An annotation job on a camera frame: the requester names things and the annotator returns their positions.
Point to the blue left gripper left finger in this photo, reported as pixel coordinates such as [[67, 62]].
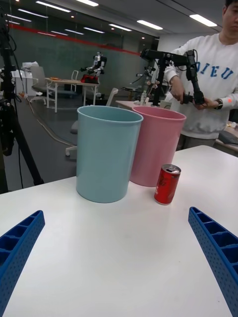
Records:
[[15, 252]]

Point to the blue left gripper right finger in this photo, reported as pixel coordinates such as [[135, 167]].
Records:
[[218, 250]]

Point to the red drink can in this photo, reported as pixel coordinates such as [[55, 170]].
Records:
[[166, 185]]

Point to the black teleoperation arm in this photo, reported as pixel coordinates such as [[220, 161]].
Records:
[[173, 58]]

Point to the person's left hand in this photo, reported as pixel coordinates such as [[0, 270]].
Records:
[[208, 104]]

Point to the person's right hand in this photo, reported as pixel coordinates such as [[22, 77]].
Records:
[[178, 89]]

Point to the pink plastic bin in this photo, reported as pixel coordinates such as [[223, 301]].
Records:
[[158, 143]]

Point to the pale blue plastic bin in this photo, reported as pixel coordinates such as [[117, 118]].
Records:
[[104, 161]]

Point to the person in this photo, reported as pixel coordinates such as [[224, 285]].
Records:
[[210, 119]]

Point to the black tripod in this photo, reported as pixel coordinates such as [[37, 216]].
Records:
[[7, 119]]

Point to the black wristwatch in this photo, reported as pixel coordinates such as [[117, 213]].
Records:
[[219, 104]]

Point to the white cabinet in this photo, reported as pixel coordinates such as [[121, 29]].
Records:
[[24, 81]]

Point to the grey office chair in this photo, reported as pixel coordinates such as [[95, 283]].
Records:
[[38, 76]]

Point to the white-legged table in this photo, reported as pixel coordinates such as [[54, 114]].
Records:
[[64, 81]]

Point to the red box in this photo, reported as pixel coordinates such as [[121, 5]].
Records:
[[89, 79]]

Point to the white humanoid robot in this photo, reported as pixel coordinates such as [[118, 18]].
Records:
[[99, 62]]

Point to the ceiling light panel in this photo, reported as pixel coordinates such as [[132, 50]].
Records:
[[149, 24], [203, 20], [53, 6], [120, 27]]

